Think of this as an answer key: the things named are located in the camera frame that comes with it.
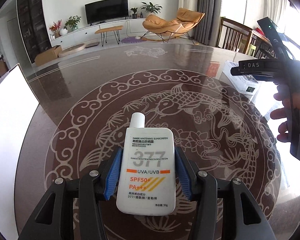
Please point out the wooden dining chair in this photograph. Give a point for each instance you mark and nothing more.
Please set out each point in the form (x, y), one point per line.
(234, 36)

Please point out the green potted plant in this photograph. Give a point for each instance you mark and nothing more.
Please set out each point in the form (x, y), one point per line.
(72, 22)
(151, 8)

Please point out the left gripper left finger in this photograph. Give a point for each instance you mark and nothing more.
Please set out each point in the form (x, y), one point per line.
(52, 218)

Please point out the black flat television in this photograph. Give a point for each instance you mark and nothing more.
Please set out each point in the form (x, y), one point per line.
(106, 10)

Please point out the white tv cabinet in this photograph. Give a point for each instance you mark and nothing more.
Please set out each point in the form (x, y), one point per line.
(131, 27)

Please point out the round pet bed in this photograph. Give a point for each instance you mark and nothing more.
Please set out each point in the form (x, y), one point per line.
(71, 50)

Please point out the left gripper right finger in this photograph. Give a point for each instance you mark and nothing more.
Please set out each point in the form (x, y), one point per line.
(242, 216)

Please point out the person right hand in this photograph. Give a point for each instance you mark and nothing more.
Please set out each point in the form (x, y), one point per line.
(281, 113)

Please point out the grey curtain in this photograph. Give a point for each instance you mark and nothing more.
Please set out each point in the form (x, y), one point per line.
(207, 30)

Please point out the white sunscreen bottle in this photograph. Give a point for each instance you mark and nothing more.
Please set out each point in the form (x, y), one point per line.
(147, 176)

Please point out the white digital clock box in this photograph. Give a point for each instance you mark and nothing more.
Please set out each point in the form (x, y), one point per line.
(245, 84)

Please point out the orange lounge chair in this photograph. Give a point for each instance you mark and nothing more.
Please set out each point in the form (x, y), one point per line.
(184, 22)

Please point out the small potted plant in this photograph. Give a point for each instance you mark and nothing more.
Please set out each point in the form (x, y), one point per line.
(134, 12)

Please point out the green potted plant left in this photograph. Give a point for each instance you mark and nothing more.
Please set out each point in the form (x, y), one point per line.
(72, 22)

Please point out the red flowers in vase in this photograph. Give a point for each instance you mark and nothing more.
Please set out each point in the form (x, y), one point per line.
(55, 28)

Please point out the purple floor mat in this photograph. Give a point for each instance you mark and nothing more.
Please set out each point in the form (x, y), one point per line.
(131, 39)

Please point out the white storage box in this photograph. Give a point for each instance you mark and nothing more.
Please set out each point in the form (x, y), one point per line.
(17, 107)

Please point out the green potted plant right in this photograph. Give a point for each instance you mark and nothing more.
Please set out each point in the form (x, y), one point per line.
(151, 8)

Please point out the cardboard box on floor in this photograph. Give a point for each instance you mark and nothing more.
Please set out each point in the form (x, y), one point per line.
(47, 56)

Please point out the orange topped bench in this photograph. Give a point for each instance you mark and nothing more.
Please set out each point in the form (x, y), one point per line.
(104, 33)

